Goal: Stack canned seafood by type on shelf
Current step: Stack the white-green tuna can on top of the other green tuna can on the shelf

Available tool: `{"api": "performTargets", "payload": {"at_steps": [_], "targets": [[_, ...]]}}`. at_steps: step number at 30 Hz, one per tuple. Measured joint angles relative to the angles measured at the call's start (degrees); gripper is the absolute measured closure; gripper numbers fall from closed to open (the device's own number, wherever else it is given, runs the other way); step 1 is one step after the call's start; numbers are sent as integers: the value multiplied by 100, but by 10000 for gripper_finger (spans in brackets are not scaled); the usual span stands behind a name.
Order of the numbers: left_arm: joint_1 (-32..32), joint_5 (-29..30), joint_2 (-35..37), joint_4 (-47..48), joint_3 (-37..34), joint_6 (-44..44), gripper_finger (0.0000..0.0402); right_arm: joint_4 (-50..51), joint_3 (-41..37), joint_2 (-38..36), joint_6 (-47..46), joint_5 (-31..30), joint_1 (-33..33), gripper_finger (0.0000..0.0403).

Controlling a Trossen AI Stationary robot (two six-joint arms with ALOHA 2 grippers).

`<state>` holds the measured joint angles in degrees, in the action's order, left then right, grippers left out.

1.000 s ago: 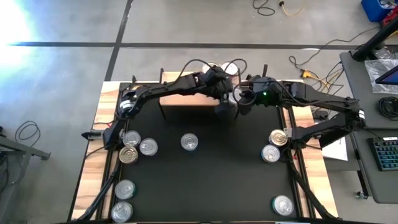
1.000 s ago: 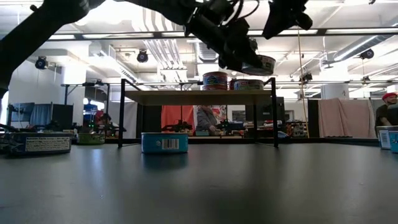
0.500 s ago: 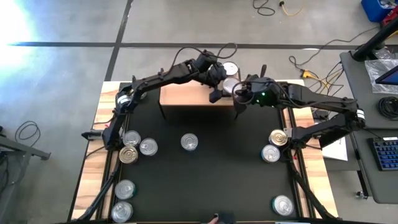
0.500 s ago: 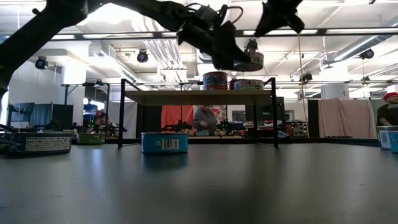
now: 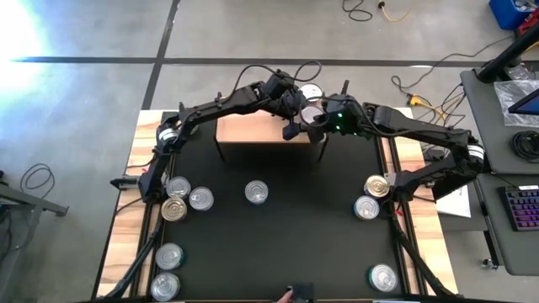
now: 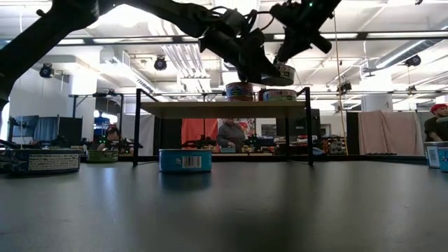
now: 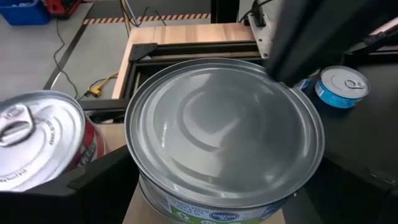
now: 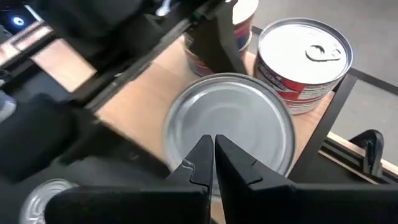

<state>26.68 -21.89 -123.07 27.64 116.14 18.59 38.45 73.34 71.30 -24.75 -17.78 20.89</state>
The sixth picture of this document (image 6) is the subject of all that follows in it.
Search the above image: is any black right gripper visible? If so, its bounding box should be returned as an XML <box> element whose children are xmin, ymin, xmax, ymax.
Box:
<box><xmin>276</xmin><ymin>0</ymin><xmax>340</xmax><ymax>63</ymax></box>

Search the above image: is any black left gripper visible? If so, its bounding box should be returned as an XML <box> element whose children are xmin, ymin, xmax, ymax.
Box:
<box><xmin>198</xmin><ymin>27</ymin><xmax>281</xmax><ymax>84</ymax></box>

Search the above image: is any tall blue red-striped can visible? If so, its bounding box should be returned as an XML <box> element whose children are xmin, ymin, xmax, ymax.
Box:
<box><xmin>225</xmin><ymin>81</ymin><xmax>254</xmax><ymax>102</ymax></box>

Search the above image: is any turquoise yellow tuna can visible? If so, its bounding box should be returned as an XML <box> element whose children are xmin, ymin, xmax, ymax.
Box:
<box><xmin>158</xmin><ymin>148</ymin><xmax>213</xmax><ymax>173</ymax></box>
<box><xmin>423</xmin><ymin>141</ymin><xmax>448</xmax><ymax>174</ymax></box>

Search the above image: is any dark tin white label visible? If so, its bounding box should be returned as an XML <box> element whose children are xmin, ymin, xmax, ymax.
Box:
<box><xmin>10</xmin><ymin>148</ymin><xmax>81</xmax><ymax>175</ymax></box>

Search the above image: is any dark blue sardine tin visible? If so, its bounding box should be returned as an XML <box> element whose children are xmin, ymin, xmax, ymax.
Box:
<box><xmin>0</xmin><ymin>150</ymin><xmax>12</xmax><ymax>173</ymax></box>

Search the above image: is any wooden shelf with black legs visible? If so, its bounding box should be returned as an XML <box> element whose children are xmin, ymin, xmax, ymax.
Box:
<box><xmin>132</xmin><ymin>87</ymin><xmax>315</xmax><ymax>168</ymax></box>

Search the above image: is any cluttered storage shelf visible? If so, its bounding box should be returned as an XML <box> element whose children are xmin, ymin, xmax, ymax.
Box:
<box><xmin>321</xmin><ymin>135</ymin><xmax>348</xmax><ymax>155</ymax></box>

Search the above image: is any floral printed poster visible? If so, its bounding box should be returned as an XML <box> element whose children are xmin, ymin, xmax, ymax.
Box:
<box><xmin>244</xmin><ymin>118</ymin><xmax>256</xmax><ymax>141</ymax></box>

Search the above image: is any small dark screen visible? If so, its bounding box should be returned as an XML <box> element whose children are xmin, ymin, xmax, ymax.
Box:
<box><xmin>260</xmin><ymin>124</ymin><xmax>277</xmax><ymax>138</ymax></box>

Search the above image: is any black ceiling spotlight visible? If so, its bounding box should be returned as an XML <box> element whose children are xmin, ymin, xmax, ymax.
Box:
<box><xmin>405</xmin><ymin>54</ymin><xmax>422</xmax><ymax>68</ymax></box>
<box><xmin>38</xmin><ymin>63</ymin><xmax>55</xmax><ymax>80</ymax></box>
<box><xmin>153</xmin><ymin>55</ymin><xmax>168</xmax><ymax>72</ymax></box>
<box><xmin>336</xmin><ymin>80</ymin><xmax>353</xmax><ymax>95</ymax></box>

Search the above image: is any black overhead light bar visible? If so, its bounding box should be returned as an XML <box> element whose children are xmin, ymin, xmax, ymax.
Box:
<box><xmin>55</xmin><ymin>31</ymin><xmax>448</xmax><ymax>46</ymax></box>

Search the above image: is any black cabinet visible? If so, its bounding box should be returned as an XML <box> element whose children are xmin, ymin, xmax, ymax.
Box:
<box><xmin>276</xmin><ymin>108</ymin><xmax>321</xmax><ymax>155</ymax></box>

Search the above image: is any orange hanging cloth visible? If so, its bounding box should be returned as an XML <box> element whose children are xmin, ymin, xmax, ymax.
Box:
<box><xmin>181</xmin><ymin>118</ymin><xmax>220</xmax><ymax>147</ymax></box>

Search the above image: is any white round column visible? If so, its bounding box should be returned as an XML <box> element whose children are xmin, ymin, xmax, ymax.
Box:
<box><xmin>360</xmin><ymin>93</ymin><xmax>395</xmax><ymax>113</ymax></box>

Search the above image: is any black partition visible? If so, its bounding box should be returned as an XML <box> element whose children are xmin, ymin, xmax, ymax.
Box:
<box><xmin>345</xmin><ymin>111</ymin><xmax>361</xmax><ymax>152</ymax></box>

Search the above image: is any pink draped cloth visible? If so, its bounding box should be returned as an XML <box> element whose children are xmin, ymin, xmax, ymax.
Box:
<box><xmin>357</xmin><ymin>110</ymin><xmax>424</xmax><ymax>158</ymax></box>

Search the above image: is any black panel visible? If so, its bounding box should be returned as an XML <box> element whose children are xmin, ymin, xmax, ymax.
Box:
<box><xmin>57</xmin><ymin>117</ymin><xmax>84</xmax><ymax>144</ymax></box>

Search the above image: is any blue curtain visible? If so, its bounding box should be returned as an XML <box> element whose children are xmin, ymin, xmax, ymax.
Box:
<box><xmin>33</xmin><ymin>116</ymin><xmax>60</xmax><ymax>144</ymax></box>

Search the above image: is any dark monitor screen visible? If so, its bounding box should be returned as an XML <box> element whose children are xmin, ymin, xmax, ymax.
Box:
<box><xmin>8</xmin><ymin>115</ymin><xmax>40</xmax><ymax>140</ymax></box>

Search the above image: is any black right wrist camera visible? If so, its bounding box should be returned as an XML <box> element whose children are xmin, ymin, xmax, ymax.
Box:
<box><xmin>269</xmin><ymin>2</ymin><xmax>297</xmax><ymax>25</ymax></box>

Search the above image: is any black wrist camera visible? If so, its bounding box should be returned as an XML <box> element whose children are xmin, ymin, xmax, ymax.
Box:
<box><xmin>222</xmin><ymin>7</ymin><xmax>248</xmax><ymax>32</ymax></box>
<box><xmin>269</xmin><ymin>2</ymin><xmax>297</xmax><ymax>25</ymax></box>

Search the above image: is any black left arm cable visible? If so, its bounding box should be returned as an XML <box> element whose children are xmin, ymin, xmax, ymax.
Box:
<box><xmin>209</xmin><ymin>5</ymin><xmax>272</xmax><ymax>36</ymax></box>

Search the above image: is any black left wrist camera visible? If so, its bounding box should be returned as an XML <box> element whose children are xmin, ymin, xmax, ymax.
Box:
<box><xmin>222</xmin><ymin>7</ymin><xmax>248</xmax><ymax>32</ymax></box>

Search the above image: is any thin hanging cord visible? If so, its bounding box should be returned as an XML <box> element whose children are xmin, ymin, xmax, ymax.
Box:
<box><xmin>331</xmin><ymin>10</ymin><xmax>349</xmax><ymax>155</ymax></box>

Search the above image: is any black background table frame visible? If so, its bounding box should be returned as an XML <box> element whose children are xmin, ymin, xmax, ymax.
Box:
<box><xmin>68</xmin><ymin>91</ymin><xmax>125</xmax><ymax>151</ymax></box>

